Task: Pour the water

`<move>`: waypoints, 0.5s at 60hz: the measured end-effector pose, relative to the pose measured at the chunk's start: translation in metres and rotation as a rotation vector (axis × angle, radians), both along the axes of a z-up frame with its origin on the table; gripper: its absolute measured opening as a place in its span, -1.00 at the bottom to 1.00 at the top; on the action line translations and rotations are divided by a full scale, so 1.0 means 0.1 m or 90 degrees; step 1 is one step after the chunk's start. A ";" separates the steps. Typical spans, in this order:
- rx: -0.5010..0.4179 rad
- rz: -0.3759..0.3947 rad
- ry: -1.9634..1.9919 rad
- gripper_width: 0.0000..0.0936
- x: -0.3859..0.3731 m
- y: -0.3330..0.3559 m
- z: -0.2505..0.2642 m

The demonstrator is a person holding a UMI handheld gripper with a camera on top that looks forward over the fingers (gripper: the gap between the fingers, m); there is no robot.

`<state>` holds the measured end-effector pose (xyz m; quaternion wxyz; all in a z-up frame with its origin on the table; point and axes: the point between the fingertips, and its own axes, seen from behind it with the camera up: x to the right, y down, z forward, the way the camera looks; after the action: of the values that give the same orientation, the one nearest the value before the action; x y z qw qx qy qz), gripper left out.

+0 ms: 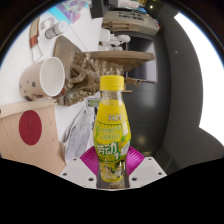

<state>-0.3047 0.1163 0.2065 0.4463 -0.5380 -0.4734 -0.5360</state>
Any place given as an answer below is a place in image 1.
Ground long ceiling light strip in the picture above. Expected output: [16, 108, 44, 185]
[173, 12, 224, 147]

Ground white plaster bust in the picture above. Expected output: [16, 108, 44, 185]
[99, 28, 132, 44]
[98, 42, 123, 52]

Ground flat round red coaster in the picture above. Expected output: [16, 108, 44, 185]
[18, 109, 43, 147]

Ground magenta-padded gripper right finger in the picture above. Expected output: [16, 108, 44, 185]
[124, 145, 168, 189]

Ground golden carved root sculpture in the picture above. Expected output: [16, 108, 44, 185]
[53, 34, 156, 107]

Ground small grey-white cup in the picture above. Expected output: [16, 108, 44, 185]
[44, 20, 69, 40]

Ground cream spotted mug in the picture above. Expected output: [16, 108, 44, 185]
[18, 56, 67, 102]

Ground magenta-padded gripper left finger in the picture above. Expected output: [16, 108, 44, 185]
[58, 145, 101, 189]

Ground wooden ruler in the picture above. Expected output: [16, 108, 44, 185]
[29, 16, 44, 64]

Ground yellow drink bottle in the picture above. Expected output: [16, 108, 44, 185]
[92, 74, 132, 184]

